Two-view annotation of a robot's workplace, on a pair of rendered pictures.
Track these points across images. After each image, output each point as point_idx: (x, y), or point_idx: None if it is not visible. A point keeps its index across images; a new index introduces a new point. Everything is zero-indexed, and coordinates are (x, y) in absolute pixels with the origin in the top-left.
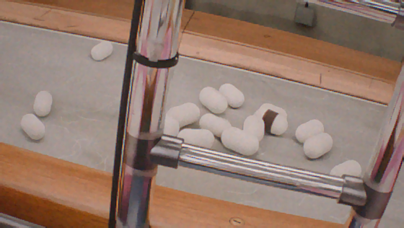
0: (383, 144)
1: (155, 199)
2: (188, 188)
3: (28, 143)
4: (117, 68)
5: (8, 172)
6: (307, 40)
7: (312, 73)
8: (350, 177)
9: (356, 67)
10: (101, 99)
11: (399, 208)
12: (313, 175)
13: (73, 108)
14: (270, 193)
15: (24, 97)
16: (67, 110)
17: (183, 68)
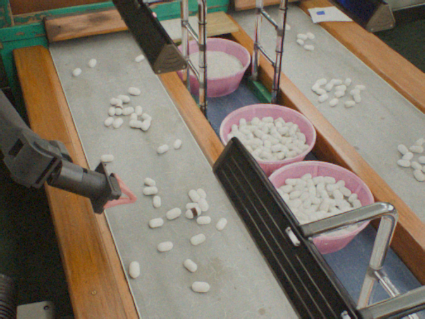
0: (188, 47)
1: (187, 107)
2: (167, 114)
3: (182, 144)
4: (112, 153)
5: (207, 128)
6: (36, 114)
7: (66, 111)
8: (187, 59)
9: (51, 99)
10: (140, 145)
11: (136, 83)
12: (191, 63)
13: (152, 147)
14: (153, 103)
15: (159, 159)
16: (155, 147)
17: (93, 141)
